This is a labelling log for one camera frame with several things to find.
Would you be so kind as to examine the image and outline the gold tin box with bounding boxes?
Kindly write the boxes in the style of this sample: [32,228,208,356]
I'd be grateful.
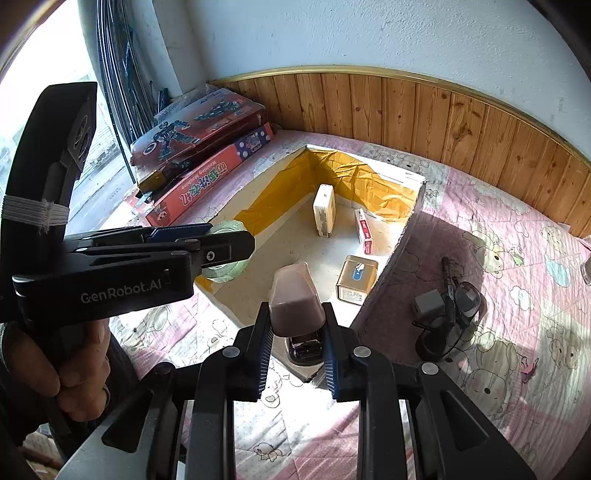
[335,255,379,303]

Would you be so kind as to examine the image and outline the white box with yellow tape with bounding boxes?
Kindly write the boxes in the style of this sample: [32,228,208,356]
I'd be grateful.
[191,143,426,384]

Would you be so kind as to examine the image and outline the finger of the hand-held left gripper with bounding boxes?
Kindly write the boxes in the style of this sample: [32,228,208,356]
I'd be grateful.
[78,230,256,278]
[65,222,214,252]

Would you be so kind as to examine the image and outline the long red toy box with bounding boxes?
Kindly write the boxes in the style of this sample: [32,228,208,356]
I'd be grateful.
[145,122,275,227]

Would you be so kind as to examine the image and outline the green tape roll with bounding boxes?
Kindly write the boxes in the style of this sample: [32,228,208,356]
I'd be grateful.
[194,220,250,283]

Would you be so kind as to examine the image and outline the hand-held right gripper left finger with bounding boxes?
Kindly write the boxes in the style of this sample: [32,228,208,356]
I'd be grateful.
[55,302,275,480]

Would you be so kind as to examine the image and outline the person's left hand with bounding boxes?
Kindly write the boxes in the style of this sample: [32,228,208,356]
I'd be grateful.
[0,318,112,409]

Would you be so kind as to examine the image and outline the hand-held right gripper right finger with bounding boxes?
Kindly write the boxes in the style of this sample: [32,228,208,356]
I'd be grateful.
[321,302,539,480]

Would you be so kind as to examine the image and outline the red and white staple box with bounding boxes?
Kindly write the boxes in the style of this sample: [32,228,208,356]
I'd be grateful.
[355,208,376,256]

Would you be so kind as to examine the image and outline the person's left forearm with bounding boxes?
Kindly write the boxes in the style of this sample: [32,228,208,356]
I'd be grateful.
[0,342,61,462]

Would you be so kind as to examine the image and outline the pink stapler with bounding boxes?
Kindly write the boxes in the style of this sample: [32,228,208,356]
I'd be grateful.
[269,263,326,370]

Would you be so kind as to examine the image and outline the black glasses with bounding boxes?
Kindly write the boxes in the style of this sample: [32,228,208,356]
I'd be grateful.
[445,281,483,324]

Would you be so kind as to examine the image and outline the robot picture toy box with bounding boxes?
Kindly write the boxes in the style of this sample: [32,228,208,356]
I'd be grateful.
[129,88,269,181]

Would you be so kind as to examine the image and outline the pink printed blanket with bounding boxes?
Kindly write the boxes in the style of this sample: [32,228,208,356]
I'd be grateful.
[99,129,591,480]

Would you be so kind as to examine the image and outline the grey charger block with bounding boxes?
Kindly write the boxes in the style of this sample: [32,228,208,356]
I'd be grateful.
[414,290,445,319]

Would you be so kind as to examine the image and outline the black tubing bundle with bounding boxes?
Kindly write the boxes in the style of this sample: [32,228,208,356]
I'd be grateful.
[92,0,160,185]

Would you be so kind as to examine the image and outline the black pen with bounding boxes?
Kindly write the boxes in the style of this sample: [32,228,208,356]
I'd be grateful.
[441,256,460,333]

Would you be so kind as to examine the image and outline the cream tissue pack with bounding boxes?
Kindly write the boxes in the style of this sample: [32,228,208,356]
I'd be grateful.
[313,184,337,238]

